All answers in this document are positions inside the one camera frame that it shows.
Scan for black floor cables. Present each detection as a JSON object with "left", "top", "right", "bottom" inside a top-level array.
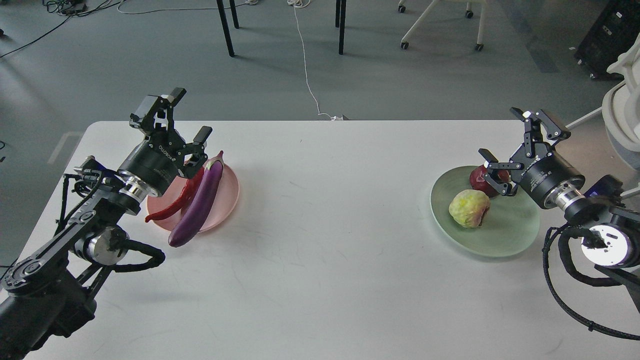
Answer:
[{"left": 0, "top": 0, "right": 126, "bottom": 60}]

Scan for green plate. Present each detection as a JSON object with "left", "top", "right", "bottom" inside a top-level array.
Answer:
[{"left": 429, "top": 165, "right": 540, "bottom": 258}]

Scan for black table leg rear right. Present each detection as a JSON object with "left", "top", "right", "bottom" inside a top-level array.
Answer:
[{"left": 334, "top": 0, "right": 342, "bottom": 28}]

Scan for black table leg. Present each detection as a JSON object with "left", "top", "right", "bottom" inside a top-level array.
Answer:
[
  {"left": 215, "top": 0, "right": 235, "bottom": 58},
  {"left": 338, "top": 0, "right": 346, "bottom": 55},
  {"left": 228, "top": 0, "right": 240, "bottom": 29},
  {"left": 334, "top": 0, "right": 342, "bottom": 28}
]

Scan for red chili pepper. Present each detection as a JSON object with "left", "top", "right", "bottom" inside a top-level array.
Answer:
[{"left": 144, "top": 166, "right": 206, "bottom": 223}]

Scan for black equipment case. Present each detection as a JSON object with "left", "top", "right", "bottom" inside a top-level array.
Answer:
[{"left": 574, "top": 0, "right": 640, "bottom": 80}]

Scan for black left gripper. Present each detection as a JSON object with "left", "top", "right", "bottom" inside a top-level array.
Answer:
[{"left": 118, "top": 88, "right": 213, "bottom": 198}]

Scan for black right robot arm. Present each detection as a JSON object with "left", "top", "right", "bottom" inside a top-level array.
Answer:
[{"left": 478, "top": 107, "right": 639, "bottom": 341}]

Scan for white floor cable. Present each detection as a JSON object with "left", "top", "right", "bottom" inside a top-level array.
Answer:
[{"left": 287, "top": 0, "right": 344, "bottom": 121}]

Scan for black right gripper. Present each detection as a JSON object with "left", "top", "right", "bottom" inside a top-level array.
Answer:
[{"left": 478, "top": 107, "right": 585, "bottom": 210}]

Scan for white rolling chair base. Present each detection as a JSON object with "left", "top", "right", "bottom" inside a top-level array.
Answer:
[{"left": 400, "top": 0, "right": 490, "bottom": 53}]

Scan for purple eggplant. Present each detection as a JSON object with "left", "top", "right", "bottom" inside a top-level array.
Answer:
[{"left": 167, "top": 150, "right": 226, "bottom": 248}]

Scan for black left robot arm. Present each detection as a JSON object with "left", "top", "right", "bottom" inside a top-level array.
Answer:
[{"left": 0, "top": 88, "right": 212, "bottom": 360}]

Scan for pink plate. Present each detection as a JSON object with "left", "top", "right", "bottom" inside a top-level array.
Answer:
[{"left": 146, "top": 164, "right": 240, "bottom": 234}]

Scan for red pomegranate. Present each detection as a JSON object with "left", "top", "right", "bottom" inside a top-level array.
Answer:
[{"left": 469, "top": 164, "right": 511, "bottom": 198}]

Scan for white chair at right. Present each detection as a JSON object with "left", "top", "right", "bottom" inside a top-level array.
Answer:
[{"left": 566, "top": 39, "right": 640, "bottom": 171}]

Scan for black table leg rear left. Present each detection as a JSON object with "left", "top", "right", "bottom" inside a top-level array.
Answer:
[{"left": 228, "top": 0, "right": 240, "bottom": 29}]

